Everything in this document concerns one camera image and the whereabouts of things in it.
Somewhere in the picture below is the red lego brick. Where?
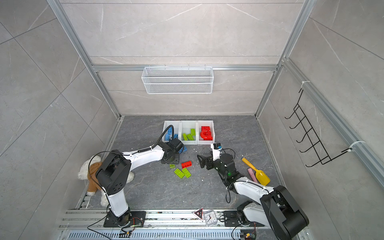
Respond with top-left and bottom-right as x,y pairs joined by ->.
201,126 -> 211,131
181,161 -> 192,169

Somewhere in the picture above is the red horseshoe magnet toy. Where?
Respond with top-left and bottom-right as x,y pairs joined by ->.
200,131 -> 213,141

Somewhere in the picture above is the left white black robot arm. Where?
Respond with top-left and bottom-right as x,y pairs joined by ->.
88,125 -> 184,228

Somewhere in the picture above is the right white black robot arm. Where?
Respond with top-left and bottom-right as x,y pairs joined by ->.
197,143 -> 310,240

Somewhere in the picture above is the blue lego brick top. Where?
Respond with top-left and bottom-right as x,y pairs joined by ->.
179,146 -> 187,154

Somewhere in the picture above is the right white storage bin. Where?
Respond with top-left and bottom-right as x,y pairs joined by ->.
196,120 -> 216,145

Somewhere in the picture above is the white storage bin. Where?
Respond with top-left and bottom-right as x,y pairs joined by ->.
196,120 -> 216,145
162,121 -> 182,142
181,120 -> 198,145

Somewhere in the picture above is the left white storage bin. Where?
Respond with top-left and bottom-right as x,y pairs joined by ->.
162,121 -> 182,142

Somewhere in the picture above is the middle white storage bin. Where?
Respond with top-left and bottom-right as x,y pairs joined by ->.
181,120 -> 198,145

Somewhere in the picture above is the pink toy stick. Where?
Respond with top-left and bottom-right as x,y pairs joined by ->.
248,168 -> 258,183

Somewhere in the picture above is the yellow toy block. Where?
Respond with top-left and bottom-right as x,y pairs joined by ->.
242,158 -> 271,186

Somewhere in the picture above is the red triangle sign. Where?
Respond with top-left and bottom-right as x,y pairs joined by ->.
193,208 -> 204,220

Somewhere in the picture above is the small clear clock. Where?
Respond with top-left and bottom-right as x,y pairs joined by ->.
203,210 -> 218,227

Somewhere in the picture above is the white brown plush toy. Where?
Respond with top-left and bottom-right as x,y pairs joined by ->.
77,158 -> 135,207

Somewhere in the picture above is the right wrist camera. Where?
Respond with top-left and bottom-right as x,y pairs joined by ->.
211,143 -> 222,161

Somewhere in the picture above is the white wire mesh basket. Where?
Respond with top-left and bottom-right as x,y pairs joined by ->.
142,67 -> 214,95

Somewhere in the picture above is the black wire hook rack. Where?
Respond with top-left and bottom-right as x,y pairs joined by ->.
284,89 -> 353,168

